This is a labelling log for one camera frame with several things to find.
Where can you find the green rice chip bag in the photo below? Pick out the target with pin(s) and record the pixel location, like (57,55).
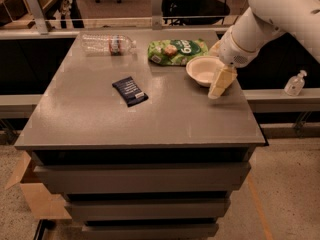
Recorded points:
(175,52)

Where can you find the clear plastic water bottle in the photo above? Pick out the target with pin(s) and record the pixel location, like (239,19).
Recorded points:
(107,45)

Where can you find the dark blue snack bar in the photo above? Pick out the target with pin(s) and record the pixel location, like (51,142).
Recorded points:
(129,91)

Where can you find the black office chair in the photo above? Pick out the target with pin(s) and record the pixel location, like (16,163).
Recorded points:
(194,12)

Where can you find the cardboard box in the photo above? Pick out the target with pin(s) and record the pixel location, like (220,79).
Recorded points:
(42,203)

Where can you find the hand sanitizer pump bottle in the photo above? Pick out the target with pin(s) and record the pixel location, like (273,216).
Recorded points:
(295,84)

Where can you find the glass railing with metal posts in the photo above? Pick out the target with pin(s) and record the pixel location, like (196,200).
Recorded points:
(108,13)

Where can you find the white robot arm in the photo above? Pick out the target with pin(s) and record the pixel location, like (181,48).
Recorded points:
(262,22)

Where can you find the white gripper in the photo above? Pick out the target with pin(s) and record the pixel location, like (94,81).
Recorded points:
(231,51)

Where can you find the grey drawer cabinet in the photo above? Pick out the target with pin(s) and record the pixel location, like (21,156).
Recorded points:
(162,169)

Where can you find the white paper bowl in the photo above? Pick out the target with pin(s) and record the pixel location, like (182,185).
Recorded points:
(202,68)

